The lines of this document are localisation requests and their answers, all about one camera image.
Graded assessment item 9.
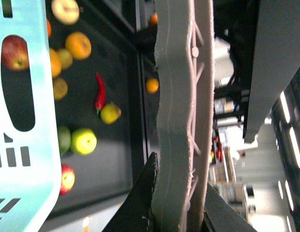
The brown kiwi front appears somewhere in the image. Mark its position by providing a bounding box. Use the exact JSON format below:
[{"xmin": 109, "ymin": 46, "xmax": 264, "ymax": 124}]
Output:
[{"xmin": 53, "ymin": 77, "xmax": 68, "ymax": 101}]

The white asian pear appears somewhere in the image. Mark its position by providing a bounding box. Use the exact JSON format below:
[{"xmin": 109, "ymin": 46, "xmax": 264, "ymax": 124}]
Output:
[{"xmin": 51, "ymin": 0, "xmax": 80, "ymax": 25}]

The yellow orange centre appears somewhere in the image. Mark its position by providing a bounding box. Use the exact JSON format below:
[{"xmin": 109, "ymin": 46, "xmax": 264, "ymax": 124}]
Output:
[{"xmin": 49, "ymin": 48, "xmax": 62, "ymax": 78}]

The brown kiwi back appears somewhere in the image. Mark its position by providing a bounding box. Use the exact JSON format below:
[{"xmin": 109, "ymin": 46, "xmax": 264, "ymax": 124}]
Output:
[{"xmin": 57, "ymin": 48, "xmax": 73, "ymax": 70}]

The orange tangerine back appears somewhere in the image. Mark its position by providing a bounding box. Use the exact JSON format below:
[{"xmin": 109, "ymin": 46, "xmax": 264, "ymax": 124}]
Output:
[{"xmin": 47, "ymin": 19, "xmax": 52, "ymax": 38}]

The yellow orange apple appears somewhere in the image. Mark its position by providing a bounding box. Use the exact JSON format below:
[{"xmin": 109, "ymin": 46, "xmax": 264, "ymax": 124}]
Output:
[{"xmin": 65, "ymin": 31, "xmax": 92, "ymax": 60}]

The red chili pepper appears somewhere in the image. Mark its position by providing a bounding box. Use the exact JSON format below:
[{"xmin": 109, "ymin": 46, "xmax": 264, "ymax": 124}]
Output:
[{"xmin": 94, "ymin": 73, "xmax": 106, "ymax": 114}]

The green avocado front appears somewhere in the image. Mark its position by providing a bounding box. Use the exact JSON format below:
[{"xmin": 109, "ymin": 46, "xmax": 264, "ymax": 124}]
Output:
[{"xmin": 57, "ymin": 126, "xmax": 71, "ymax": 155}]

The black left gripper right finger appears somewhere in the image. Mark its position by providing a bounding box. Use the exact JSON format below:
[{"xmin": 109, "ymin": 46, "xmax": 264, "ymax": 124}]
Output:
[{"xmin": 204, "ymin": 183, "xmax": 256, "ymax": 232}]

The red apple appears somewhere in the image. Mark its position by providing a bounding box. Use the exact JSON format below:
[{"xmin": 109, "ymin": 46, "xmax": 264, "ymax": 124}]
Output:
[
  {"xmin": 1, "ymin": 35, "xmax": 29, "ymax": 71},
  {"xmin": 59, "ymin": 164, "xmax": 75, "ymax": 195}
]

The green apple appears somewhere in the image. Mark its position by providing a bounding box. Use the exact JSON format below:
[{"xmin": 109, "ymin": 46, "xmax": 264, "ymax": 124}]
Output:
[{"xmin": 70, "ymin": 128, "xmax": 97, "ymax": 156}]

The brown kiwi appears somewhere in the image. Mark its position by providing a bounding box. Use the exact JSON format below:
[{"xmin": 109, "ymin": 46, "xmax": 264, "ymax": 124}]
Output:
[
  {"xmin": 57, "ymin": 48, "xmax": 73, "ymax": 70},
  {"xmin": 53, "ymin": 77, "xmax": 68, "ymax": 101}
]

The red apple centre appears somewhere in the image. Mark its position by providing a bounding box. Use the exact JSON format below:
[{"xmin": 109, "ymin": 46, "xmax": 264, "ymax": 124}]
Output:
[{"xmin": 1, "ymin": 35, "xmax": 29, "ymax": 71}]

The large light blue basket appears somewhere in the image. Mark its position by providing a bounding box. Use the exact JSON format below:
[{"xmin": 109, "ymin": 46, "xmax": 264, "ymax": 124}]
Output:
[{"xmin": 0, "ymin": 0, "xmax": 61, "ymax": 232}]

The red apple front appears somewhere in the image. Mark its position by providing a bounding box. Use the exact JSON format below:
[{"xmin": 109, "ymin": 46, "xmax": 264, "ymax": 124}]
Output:
[{"xmin": 59, "ymin": 164, "xmax": 75, "ymax": 195}]

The grey basket handle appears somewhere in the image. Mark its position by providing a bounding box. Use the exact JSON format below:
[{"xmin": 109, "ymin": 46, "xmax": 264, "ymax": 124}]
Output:
[{"xmin": 151, "ymin": 0, "xmax": 214, "ymax": 232}]

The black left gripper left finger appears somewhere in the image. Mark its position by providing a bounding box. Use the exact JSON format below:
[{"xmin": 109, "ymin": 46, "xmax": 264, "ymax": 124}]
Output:
[{"xmin": 103, "ymin": 152, "xmax": 158, "ymax": 232}]

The yellow green pear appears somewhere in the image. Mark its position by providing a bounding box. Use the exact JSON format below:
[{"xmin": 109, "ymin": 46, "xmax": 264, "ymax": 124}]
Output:
[{"xmin": 100, "ymin": 102, "xmax": 122, "ymax": 125}]

